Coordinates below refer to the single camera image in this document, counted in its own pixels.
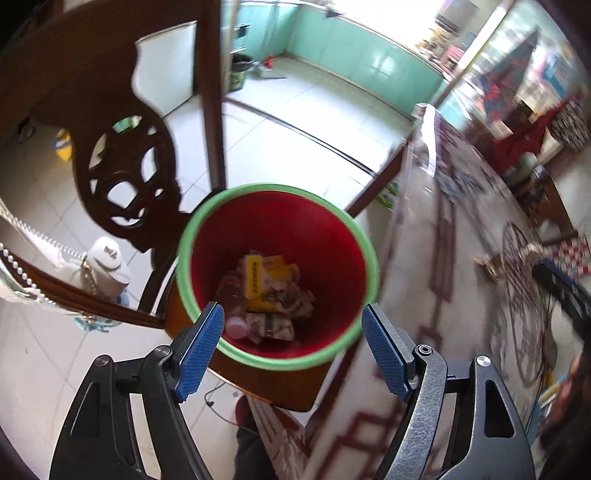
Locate white refrigerator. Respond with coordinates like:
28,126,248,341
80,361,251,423
132,22,197,117

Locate yellow snack box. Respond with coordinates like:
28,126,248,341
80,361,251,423
242,254,300,313

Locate clear plastic water bottle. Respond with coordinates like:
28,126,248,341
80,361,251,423
215,274,249,340

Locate person's right hand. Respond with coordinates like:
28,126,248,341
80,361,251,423
541,352,590,454

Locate black white patterned bag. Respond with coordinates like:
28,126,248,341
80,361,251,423
549,98,590,152

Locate dark carved wooden chair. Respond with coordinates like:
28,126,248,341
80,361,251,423
0,0,334,414

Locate brown gold cigarette box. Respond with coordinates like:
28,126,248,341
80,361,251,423
473,253,506,282

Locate white pearl handbag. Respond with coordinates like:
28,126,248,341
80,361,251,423
0,197,126,331

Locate red broom with dustpan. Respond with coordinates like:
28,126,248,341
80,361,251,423
254,56,287,80

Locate red bin with green rim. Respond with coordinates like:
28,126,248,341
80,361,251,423
176,183,381,372

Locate white cap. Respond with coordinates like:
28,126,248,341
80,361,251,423
85,236,131,298

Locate small black kitchen bin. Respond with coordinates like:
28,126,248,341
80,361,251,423
228,53,253,92

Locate red hanging garment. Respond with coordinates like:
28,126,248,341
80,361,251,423
487,96,577,175

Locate plaid hanging cloth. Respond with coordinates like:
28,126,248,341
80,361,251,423
480,30,539,122

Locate teal kitchen cabinets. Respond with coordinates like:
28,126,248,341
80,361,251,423
233,1,445,116

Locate floral patterned tablecloth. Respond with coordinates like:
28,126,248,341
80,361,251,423
252,104,552,479

